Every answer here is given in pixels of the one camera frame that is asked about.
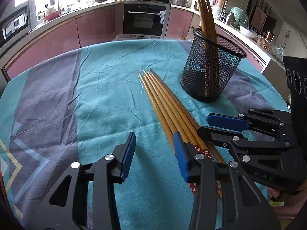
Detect wooden chopstick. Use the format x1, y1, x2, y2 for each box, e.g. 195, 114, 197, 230
151, 74, 217, 161
205, 0, 219, 96
138, 71, 200, 196
146, 71, 223, 198
150, 69, 226, 164
143, 70, 213, 159

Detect dark chopstick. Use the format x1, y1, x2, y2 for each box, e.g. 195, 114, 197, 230
197, 0, 209, 96

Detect pink kitchen cabinets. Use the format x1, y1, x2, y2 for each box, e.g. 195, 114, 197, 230
1, 2, 270, 80

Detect person's right hand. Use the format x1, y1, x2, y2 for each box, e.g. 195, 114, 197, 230
268, 188, 306, 220

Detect black mesh utensil holder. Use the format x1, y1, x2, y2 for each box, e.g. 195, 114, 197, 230
180, 28, 247, 103

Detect teal grey tablecloth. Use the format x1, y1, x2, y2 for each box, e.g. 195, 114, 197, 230
1, 40, 287, 229

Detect black built-in oven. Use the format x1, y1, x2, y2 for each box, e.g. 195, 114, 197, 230
123, 2, 170, 39

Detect red bowl on counter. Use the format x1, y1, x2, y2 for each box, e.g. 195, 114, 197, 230
44, 10, 61, 21

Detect silver microwave oven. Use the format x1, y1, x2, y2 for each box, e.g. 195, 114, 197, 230
1, 0, 37, 51

